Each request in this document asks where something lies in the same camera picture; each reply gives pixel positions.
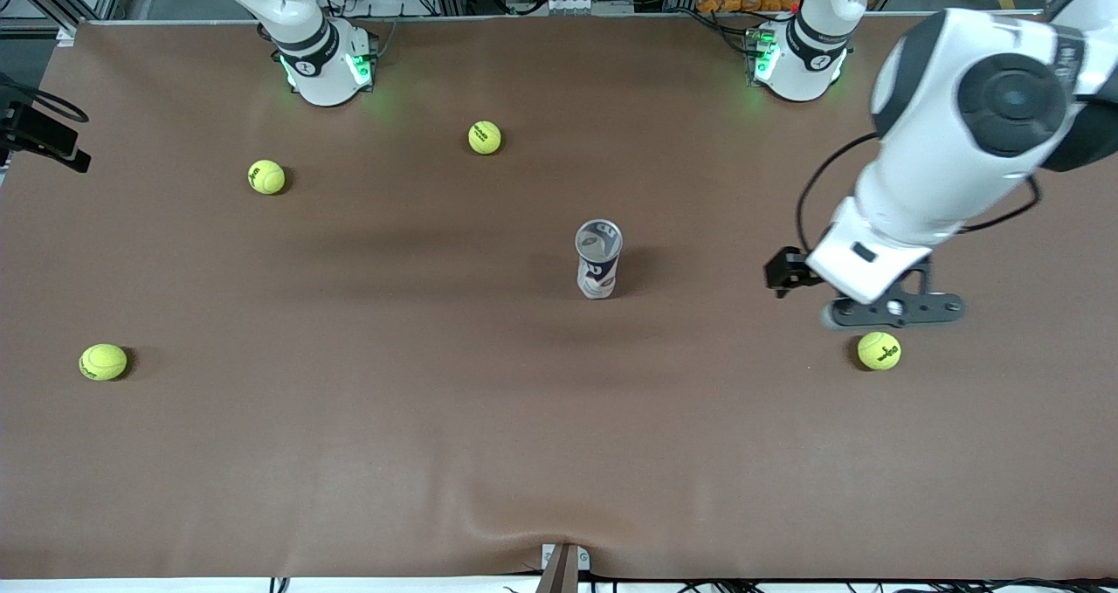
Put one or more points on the aluminium frame corner bracket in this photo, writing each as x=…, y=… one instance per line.
x=68, y=34

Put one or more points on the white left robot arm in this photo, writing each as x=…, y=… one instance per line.
x=926, y=165

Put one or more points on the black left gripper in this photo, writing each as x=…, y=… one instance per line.
x=787, y=271

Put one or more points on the yellow tennis ball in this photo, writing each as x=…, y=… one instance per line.
x=103, y=362
x=266, y=176
x=485, y=137
x=879, y=350

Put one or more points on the white blue tennis ball can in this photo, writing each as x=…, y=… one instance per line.
x=598, y=270

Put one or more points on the white socket bar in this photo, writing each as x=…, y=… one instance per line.
x=568, y=5

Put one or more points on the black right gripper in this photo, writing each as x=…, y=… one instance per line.
x=35, y=130

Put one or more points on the brown camera mount post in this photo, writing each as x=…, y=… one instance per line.
x=559, y=575

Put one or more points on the brown table mat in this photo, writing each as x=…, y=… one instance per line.
x=559, y=453

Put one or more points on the grey metal clamp bracket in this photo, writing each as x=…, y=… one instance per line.
x=583, y=558

